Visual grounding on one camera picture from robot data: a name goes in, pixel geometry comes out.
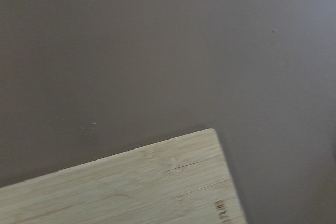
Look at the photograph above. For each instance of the bamboo cutting board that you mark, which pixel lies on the bamboo cutting board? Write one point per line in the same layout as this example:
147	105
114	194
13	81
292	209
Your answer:
181	180

